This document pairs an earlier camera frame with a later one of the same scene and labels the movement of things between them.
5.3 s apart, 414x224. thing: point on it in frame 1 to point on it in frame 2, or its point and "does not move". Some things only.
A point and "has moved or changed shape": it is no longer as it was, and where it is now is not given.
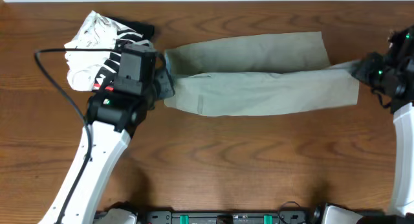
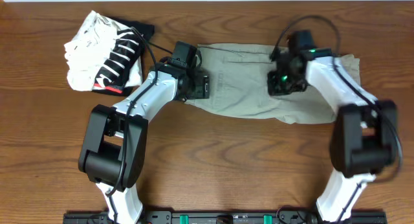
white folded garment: x=83 y=68 does not move
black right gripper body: x=375 y=72 to x=284 y=83
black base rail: x=224 y=217 does not move
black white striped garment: x=128 y=33 does not move
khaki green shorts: x=266 y=74 has moved or changed shape
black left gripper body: x=162 y=82 to x=203 y=86
